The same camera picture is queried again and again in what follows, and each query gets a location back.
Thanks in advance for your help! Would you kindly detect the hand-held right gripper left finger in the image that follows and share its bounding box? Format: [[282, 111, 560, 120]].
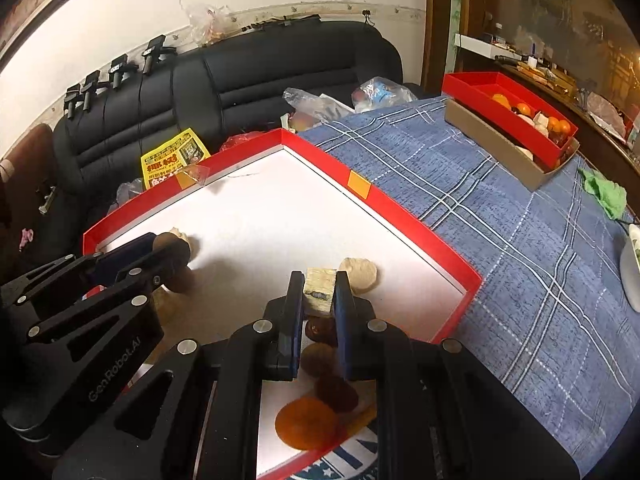
[[52, 270, 307, 480]]

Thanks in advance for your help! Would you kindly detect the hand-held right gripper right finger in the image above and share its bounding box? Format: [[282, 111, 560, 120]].
[[332, 271, 581, 480]]

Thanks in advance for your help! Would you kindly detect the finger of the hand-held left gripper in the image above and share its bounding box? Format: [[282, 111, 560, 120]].
[[25, 244, 192, 346], [0, 232, 157, 321]]

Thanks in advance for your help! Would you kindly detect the red jujube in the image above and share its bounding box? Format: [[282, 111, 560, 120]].
[[305, 316, 338, 346], [315, 372, 360, 413]]

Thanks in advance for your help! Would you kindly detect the sugarcane chunk with dark mark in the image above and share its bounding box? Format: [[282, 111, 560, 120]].
[[305, 267, 336, 317]]

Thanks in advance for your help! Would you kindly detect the red shallow gift box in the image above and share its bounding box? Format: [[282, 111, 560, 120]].
[[82, 128, 483, 480]]

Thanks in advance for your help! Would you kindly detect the yellow printed flyer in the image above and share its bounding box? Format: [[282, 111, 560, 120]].
[[141, 128, 212, 190]]

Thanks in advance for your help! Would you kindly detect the red plastic bag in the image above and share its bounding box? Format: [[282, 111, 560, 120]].
[[219, 131, 268, 153]]

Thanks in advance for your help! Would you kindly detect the blue plaid tablecloth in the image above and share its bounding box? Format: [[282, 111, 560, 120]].
[[295, 95, 640, 480]]

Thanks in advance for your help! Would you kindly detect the spare black gripper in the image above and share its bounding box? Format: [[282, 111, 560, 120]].
[[80, 72, 108, 113], [109, 56, 138, 91], [63, 85, 83, 120], [141, 35, 178, 76]]

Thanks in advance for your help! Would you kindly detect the black leather sofa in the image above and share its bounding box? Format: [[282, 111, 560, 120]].
[[50, 20, 426, 221]]

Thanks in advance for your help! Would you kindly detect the brown cardboard box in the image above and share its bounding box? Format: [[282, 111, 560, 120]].
[[444, 99, 581, 192]]

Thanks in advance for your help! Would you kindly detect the plastic bag with blue print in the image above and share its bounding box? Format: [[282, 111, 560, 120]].
[[351, 76, 417, 112]]

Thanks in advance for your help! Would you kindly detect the crinkled clear plastic bag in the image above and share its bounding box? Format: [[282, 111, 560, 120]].
[[186, 1, 240, 45]]

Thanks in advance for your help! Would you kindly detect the red box with produce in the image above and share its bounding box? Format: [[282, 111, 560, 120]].
[[443, 72, 580, 170]]

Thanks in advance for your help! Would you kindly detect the white bowl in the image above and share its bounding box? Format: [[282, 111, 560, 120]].
[[619, 224, 640, 313]]

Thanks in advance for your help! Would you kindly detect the green cloth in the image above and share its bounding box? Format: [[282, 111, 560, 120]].
[[579, 167, 628, 220]]

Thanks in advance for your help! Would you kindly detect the long white box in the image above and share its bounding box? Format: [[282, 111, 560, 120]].
[[454, 33, 501, 59]]

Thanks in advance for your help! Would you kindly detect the dark picture frame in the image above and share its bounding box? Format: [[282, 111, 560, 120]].
[[0, 0, 131, 61]]

